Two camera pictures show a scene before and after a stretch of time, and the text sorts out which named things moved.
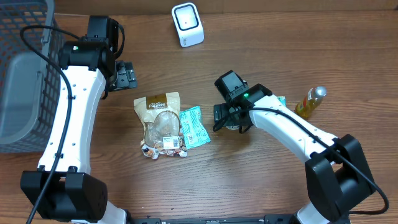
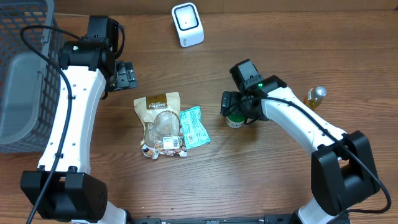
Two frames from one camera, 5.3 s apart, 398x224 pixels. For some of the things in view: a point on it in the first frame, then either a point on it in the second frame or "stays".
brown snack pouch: (160, 116) stays
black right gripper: (222, 112) -> (226, 104)
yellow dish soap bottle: (311, 101) stays
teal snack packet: (193, 132) stays
